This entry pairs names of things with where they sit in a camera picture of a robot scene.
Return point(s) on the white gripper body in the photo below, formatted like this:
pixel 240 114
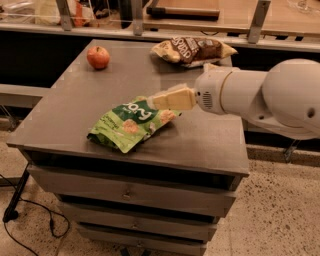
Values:
pixel 208 89

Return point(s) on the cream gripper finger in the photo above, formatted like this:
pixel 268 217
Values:
pixel 179 97
pixel 208 66

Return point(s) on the red apple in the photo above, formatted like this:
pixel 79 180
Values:
pixel 98 57

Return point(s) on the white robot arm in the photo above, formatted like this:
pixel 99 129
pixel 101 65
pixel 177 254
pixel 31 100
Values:
pixel 284 100

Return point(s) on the brown chip bag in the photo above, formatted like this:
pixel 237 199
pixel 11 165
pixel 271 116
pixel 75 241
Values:
pixel 192 51

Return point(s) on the green snack bag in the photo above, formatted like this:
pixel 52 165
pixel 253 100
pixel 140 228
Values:
pixel 129 124

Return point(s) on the grey drawer cabinet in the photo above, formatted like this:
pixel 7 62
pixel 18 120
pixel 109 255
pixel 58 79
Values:
pixel 169 192

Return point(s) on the black stand leg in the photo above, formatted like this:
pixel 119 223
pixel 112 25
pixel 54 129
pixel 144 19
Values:
pixel 18 184

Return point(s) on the metal railing post right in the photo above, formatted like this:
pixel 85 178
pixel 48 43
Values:
pixel 258 19

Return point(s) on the metal railing post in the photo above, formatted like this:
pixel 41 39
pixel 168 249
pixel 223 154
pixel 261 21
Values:
pixel 258 19
pixel 65 15
pixel 137 17

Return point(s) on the metal railing post middle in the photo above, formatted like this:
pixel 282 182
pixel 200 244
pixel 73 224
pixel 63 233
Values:
pixel 137 17

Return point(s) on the metal railing post left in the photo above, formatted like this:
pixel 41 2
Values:
pixel 65 15

